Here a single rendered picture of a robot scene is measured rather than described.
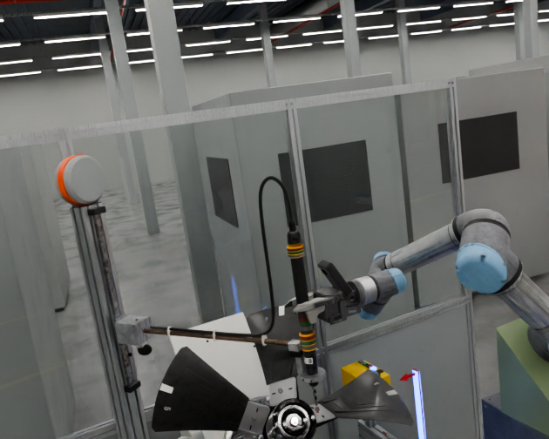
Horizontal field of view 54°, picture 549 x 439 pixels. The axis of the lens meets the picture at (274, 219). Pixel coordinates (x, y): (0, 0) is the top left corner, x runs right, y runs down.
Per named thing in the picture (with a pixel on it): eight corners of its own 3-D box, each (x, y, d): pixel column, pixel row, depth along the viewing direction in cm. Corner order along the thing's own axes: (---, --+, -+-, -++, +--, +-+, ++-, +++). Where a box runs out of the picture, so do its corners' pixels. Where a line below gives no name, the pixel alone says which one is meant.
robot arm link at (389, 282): (400, 298, 158) (412, 283, 152) (370, 308, 154) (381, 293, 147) (386, 276, 162) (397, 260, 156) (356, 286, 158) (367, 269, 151)
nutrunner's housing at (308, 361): (304, 388, 146) (281, 222, 138) (310, 381, 149) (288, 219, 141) (317, 388, 144) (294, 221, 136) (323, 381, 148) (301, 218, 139)
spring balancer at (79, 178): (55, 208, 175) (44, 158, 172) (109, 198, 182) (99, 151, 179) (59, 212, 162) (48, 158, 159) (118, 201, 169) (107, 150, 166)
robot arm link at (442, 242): (495, 184, 140) (364, 251, 175) (490, 211, 133) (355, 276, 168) (523, 212, 143) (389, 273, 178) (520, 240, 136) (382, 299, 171)
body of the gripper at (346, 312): (328, 326, 143) (366, 314, 148) (325, 294, 141) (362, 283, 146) (314, 318, 149) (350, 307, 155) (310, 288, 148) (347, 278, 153)
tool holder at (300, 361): (288, 381, 146) (283, 347, 144) (300, 368, 152) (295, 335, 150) (319, 384, 142) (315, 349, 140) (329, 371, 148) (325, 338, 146)
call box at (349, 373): (343, 394, 199) (340, 367, 197) (365, 384, 203) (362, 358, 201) (369, 411, 185) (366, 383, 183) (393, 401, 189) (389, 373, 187)
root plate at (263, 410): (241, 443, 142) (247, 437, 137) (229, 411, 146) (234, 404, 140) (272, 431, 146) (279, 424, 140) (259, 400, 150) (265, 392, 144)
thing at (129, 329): (115, 345, 175) (110, 320, 174) (130, 336, 181) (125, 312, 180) (139, 347, 170) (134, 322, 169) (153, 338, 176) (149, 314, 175)
